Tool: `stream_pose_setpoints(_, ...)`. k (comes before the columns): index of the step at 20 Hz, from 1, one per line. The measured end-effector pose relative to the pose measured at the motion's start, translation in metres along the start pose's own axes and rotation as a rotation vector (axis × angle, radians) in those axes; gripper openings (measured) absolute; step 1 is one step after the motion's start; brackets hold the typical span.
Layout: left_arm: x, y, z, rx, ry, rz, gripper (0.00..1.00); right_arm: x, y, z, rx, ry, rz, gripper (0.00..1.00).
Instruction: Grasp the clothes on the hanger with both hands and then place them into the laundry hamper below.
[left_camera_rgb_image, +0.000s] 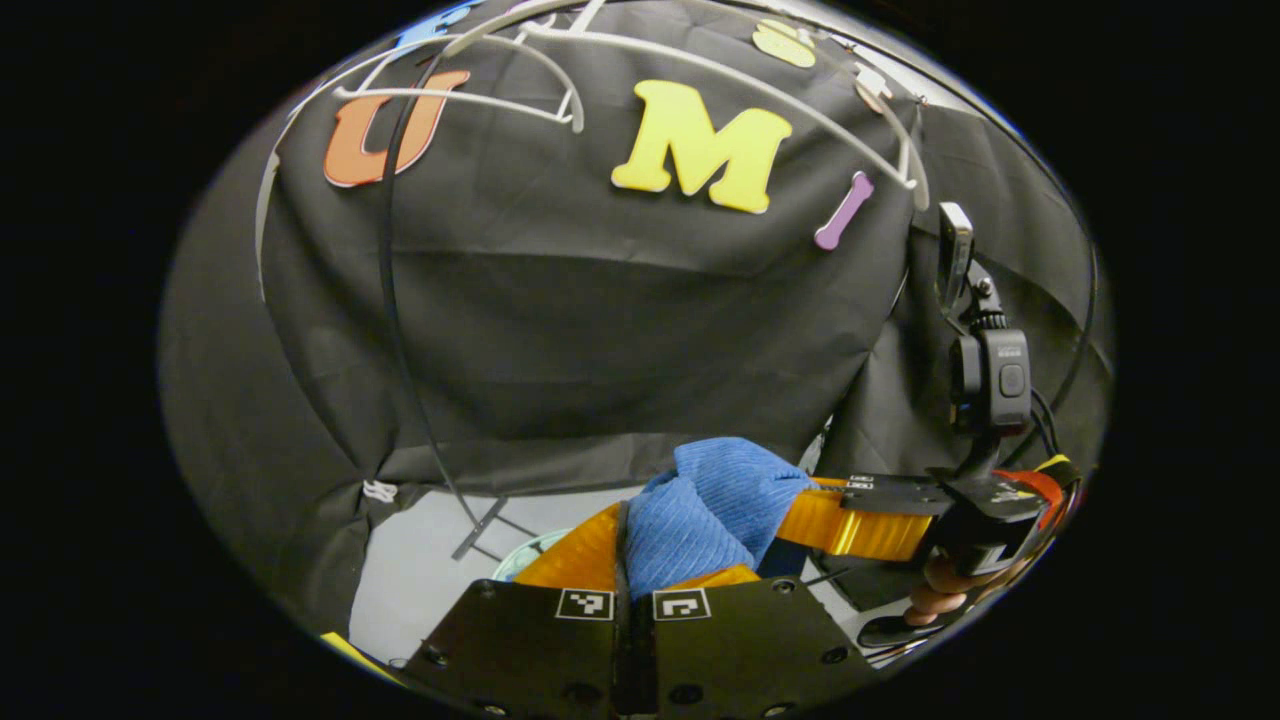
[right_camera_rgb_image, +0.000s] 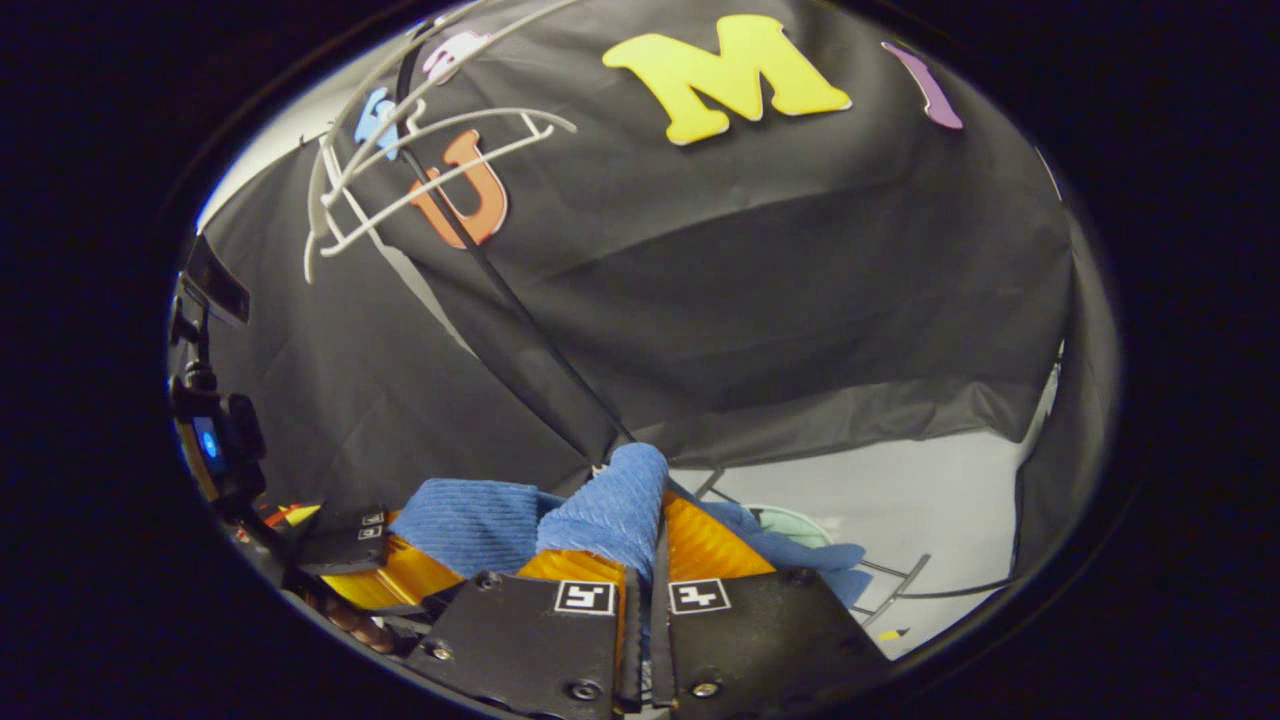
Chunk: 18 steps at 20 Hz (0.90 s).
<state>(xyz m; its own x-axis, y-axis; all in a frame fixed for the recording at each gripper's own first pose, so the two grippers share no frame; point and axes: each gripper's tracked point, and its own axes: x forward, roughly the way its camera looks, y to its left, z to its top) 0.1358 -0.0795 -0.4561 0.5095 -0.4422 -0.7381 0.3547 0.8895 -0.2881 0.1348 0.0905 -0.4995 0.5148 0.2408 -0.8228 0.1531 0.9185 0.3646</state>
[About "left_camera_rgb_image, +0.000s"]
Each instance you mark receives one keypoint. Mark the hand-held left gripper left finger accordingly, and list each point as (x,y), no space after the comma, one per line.
(540,650)

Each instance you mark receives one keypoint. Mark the black backdrop cloth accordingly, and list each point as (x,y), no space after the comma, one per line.
(600,350)

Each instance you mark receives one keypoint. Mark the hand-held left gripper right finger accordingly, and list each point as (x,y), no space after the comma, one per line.
(750,650)

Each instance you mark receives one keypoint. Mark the black clothes rack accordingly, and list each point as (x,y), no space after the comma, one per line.
(385,260)

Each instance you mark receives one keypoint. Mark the blue jacket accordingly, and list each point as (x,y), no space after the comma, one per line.
(700,500)

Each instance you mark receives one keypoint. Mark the white clothes hanger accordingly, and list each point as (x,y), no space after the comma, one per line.
(460,100)
(720,72)

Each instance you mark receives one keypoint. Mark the green laundry hamper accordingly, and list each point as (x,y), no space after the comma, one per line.
(530,555)

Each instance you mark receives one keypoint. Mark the white cloth tie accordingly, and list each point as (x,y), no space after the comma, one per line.
(380,491)

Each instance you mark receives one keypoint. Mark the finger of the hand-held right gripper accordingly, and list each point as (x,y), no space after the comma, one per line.
(860,525)

